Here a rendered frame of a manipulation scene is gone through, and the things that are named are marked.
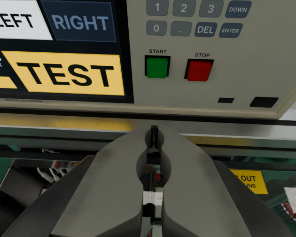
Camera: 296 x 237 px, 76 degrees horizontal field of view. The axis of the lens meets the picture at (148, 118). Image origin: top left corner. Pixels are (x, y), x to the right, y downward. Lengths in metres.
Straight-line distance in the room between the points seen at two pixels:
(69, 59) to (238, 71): 0.15
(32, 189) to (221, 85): 0.54
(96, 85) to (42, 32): 0.06
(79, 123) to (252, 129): 0.20
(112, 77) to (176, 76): 0.06
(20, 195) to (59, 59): 0.49
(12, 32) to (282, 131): 0.28
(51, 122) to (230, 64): 0.20
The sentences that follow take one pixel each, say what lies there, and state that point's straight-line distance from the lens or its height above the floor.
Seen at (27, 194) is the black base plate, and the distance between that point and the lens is 0.63.
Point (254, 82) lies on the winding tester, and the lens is 0.21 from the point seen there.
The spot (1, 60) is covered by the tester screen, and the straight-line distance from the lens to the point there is 0.23.
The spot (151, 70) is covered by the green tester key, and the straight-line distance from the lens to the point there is 0.18.
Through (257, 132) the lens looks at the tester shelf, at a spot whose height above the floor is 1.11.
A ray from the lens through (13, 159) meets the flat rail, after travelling 0.34.
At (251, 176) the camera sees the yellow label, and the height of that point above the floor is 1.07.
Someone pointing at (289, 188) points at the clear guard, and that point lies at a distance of 0.29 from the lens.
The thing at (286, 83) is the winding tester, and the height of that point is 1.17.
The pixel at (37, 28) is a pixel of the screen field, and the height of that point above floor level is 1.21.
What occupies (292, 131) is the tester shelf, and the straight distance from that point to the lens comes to 0.27.
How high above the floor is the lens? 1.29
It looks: 53 degrees down
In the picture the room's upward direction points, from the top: 1 degrees clockwise
